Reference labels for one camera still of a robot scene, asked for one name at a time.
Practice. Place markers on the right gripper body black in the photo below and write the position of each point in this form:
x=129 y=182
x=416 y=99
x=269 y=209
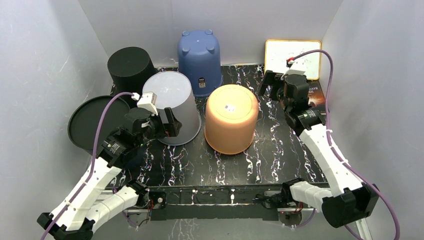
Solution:
x=286 y=101

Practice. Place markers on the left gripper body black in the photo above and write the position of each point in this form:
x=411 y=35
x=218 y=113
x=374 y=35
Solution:
x=156 y=130

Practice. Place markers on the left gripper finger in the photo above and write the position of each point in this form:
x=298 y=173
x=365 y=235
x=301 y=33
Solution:
x=169 y=114
x=173 y=128

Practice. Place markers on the grey plastic bucket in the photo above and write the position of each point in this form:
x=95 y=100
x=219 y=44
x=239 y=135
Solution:
x=174 y=90

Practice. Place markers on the large dark blue bucket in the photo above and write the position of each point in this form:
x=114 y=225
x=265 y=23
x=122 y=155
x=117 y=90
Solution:
x=83 y=124

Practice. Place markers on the black ribbed plastic bucket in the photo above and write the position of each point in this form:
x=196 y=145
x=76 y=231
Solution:
x=130 y=68

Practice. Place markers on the light blue plastic bucket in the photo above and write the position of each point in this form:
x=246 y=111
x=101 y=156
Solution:
x=199 y=59

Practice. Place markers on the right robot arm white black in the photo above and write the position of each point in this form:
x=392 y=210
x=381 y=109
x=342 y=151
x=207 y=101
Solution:
x=348 y=198

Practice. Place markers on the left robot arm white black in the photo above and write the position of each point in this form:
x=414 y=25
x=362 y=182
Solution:
x=79 y=216

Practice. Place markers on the Three Days To See book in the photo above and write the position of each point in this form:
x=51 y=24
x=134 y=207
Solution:
x=316 y=95

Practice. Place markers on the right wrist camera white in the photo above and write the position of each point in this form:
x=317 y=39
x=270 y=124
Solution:
x=295 y=67

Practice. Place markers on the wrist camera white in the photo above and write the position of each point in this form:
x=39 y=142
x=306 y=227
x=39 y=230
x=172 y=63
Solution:
x=295 y=67
x=146 y=101

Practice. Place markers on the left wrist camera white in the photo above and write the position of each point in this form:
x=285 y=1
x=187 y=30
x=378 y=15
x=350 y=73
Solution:
x=146 y=101

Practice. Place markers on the small whiteboard yellow frame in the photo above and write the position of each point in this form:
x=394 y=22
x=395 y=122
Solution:
x=278 y=51

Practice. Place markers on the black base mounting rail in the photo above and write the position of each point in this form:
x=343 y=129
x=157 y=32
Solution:
x=252 y=201

